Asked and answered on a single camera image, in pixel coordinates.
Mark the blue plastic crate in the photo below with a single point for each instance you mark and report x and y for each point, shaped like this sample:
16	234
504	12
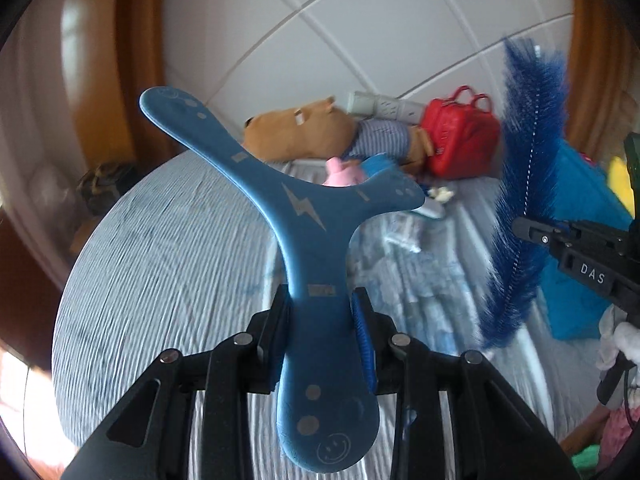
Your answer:
575	195

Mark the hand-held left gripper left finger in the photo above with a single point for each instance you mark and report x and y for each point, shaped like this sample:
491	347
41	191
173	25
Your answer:
270	330

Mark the small white dog toy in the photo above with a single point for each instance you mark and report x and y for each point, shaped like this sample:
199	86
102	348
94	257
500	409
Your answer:
441	193

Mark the white oblong case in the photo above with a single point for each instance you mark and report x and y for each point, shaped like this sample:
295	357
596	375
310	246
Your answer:
429	211

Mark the dark small box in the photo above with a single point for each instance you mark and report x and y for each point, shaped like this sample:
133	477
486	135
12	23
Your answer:
107	187

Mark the blue boomerang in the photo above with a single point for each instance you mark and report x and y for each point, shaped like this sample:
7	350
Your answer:
300	240

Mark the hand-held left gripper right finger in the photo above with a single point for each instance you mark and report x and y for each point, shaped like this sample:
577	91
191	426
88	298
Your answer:
364	340

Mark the brown plush in striped shirt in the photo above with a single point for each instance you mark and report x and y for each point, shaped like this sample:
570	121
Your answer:
300	135

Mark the white flat packet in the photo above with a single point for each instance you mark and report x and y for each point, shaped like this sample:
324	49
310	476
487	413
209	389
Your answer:
402	232

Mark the pink pig plush blue shirt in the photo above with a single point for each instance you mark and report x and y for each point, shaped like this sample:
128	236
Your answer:
342	175

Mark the white wall single-hole socket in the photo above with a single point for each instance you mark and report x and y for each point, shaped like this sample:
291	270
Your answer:
412	112

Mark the green cloth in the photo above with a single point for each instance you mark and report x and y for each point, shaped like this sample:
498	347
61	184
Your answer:
590	467

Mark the blue feather brush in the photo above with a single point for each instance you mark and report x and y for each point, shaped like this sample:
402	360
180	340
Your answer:
525	160

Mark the yellow plush toy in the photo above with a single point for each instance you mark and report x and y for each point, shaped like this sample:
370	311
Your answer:
619	180

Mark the wooden wall trim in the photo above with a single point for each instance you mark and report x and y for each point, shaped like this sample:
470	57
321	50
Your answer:
595	60
140	60

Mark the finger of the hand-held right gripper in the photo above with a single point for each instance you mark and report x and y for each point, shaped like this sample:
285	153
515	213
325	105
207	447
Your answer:
537	231

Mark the red toy suitcase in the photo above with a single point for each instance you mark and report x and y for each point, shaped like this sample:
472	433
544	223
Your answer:
460	135

